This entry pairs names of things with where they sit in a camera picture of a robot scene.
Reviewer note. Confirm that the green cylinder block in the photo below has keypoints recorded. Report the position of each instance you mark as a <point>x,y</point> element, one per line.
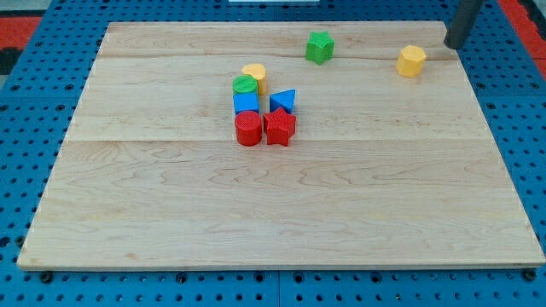
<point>244,84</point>

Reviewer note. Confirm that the yellow hexagon block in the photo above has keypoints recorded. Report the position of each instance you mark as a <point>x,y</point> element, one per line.
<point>411,61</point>

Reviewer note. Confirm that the green star block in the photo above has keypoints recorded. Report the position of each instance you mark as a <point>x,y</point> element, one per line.
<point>319,47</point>

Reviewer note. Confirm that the red cylinder block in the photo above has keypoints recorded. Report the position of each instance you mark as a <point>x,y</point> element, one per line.
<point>248,128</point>

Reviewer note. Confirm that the blue triangle block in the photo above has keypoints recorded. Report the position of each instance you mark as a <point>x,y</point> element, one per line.
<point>284,99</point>

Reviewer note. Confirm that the yellow heart block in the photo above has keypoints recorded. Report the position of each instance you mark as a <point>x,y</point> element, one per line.
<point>258,72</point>

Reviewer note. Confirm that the light wooden board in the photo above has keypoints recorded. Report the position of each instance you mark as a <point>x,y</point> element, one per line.
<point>383,171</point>

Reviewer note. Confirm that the blue cube block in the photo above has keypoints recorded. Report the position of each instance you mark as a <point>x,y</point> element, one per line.
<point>245,102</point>

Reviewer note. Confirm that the red star block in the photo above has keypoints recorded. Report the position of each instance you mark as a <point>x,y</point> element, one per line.
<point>279,127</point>

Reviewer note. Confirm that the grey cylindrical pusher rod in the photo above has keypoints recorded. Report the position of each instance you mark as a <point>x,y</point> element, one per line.
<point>462,23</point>

